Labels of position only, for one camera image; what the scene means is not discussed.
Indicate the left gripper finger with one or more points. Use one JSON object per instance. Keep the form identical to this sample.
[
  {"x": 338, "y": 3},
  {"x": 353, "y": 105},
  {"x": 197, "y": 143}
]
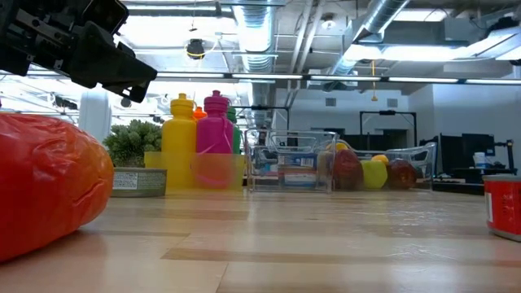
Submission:
[
  {"x": 110, "y": 65},
  {"x": 132, "y": 93}
]

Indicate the yellow plastic bottle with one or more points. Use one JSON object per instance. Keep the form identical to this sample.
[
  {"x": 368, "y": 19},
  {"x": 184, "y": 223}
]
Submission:
[{"x": 179, "y": 134}]

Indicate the orange plastic bottle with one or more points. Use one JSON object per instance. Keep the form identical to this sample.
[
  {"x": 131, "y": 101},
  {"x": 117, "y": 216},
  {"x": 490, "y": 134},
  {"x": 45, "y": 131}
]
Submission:
[{"x": 199, "y": 113}]

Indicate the tin can olive label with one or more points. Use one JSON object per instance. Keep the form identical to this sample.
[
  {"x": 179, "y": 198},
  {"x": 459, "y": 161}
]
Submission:
[{"x": 138, "y": 183}]

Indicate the pink plastic bottle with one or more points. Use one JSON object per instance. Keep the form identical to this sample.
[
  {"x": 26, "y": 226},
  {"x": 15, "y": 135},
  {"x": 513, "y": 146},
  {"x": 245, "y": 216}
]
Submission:
[{"x": 214, "y": 130}]

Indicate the green plastic bottle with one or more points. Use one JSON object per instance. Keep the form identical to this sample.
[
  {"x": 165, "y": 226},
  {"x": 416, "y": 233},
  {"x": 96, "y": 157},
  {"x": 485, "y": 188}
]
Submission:
[{"x": 236, "y": 134}]

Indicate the tin can colourful label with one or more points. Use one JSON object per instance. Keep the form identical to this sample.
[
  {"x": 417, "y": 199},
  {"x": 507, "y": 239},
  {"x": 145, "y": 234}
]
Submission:
[{"x": 299, "y": 178}]

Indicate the yellow toy starfruit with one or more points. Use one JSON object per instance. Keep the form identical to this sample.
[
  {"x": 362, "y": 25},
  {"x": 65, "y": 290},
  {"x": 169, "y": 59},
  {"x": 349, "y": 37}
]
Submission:
[{"x": 341, "y": 146}]

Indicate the dark red lumpy fruit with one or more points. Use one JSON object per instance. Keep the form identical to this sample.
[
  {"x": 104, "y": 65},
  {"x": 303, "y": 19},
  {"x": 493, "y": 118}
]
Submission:
[{"x": 347, "y": 169}]

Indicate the green toy apple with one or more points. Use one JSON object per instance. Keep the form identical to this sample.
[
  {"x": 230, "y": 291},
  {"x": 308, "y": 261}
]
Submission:
[{"x": 373, "y": 174}]

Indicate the dark red fig-shaped fruit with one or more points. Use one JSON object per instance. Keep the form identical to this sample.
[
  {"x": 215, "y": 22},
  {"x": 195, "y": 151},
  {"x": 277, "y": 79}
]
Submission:
[{"x": 401, "y": 174}]

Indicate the tin can red label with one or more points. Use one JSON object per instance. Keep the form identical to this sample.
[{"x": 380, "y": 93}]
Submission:
[{"x": 504, "y": 205}]

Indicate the white building pillar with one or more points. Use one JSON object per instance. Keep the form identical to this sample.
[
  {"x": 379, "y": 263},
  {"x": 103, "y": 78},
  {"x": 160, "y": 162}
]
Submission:
[{"x": 94, "y": 118}]

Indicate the green broccoli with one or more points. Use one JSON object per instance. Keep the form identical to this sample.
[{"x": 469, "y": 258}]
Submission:
[{"x": 130, "y": 142}]

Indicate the yellow translucent plastic bin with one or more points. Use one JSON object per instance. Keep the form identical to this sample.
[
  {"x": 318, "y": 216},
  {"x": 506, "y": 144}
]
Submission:
[{"x": 154, "y": 171}]

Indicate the red-orange oblong toy fruit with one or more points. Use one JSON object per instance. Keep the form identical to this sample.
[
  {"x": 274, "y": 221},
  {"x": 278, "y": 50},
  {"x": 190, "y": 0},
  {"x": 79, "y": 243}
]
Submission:
[{"x": 49, "y": 183}]

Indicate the narrow clear plastic bin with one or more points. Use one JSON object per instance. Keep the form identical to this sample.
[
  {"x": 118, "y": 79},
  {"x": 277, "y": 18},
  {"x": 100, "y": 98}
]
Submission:
[{"x": 264, "y": 142}]

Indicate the long ceiling light bar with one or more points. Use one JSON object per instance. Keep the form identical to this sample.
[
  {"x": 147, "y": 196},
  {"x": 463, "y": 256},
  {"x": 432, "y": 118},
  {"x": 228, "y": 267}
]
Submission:
[{"x": 285, "y": 76}]

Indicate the wide clear plastic bin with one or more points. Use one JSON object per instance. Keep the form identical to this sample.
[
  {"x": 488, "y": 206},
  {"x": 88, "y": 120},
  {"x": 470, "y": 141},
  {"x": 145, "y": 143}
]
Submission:
[{"x": 425, "y": 158}]

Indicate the black desk monitor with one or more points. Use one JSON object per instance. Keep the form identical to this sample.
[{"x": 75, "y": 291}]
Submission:
[
  {"x": 478, "y": 144},
  {"x": 449, "y": 154}
]

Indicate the white cup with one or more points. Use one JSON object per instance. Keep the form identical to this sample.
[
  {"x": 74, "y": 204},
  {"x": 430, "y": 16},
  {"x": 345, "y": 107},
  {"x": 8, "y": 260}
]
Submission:
[{"x": 480, "y": 160}]

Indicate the black ceiling camera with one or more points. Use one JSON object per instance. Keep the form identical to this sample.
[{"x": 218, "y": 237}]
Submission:
[
  {"x": 125, "y": 102},
  {"x": 195, "y": 49}
]

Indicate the silver ventilation duct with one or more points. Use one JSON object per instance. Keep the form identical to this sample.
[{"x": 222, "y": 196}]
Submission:
[
  {"x": 378, "y": 16},
  {"x": 256, "y": 36}
]

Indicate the black workstation frame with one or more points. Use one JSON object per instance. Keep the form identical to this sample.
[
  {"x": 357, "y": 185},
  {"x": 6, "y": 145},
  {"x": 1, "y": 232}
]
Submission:
[{"x": 386, "y": 112}]

